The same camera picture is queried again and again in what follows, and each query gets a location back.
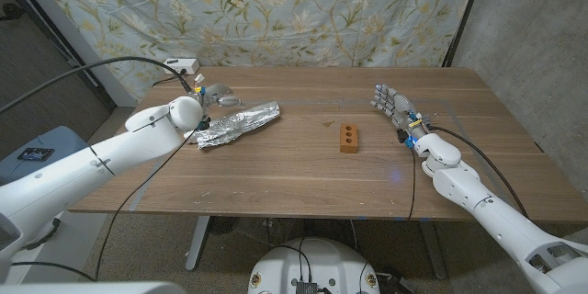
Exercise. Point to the blue-grey storage box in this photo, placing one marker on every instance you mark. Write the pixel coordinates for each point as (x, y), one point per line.
(55, 140)

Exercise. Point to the black device with screen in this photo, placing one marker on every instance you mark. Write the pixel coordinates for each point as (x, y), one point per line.
(36, 154)

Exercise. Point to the orange three-hole brick block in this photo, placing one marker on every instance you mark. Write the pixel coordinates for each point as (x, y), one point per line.
(348, 140)

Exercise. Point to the white table leg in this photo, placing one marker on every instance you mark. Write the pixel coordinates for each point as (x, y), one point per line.
(433, 250)
(198, 243)

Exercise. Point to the grey binder clip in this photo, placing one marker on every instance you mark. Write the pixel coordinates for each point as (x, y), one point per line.
(427, 120)

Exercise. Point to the aluminum foil roll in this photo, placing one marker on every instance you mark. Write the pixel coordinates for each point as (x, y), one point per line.
(239, 124)

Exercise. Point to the floral printed backdrop cloth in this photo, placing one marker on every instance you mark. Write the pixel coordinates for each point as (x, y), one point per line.
(275, 18)

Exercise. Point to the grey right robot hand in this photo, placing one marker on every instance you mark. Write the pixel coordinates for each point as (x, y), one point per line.
(402, 108)

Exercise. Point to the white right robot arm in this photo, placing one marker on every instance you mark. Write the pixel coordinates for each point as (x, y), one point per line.
(500, 225)

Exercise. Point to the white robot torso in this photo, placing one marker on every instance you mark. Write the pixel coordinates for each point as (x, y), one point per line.
(317, 262)

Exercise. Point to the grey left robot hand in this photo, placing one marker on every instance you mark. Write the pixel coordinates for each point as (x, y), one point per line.
(222, 96)

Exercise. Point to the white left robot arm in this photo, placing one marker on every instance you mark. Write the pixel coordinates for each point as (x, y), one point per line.
(92, 170)

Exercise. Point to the black backdrop stand pole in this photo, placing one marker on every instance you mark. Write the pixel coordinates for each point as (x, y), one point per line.
(461, 16)

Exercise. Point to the white power strip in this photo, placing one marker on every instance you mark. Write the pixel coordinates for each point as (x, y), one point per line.
(186, 65)

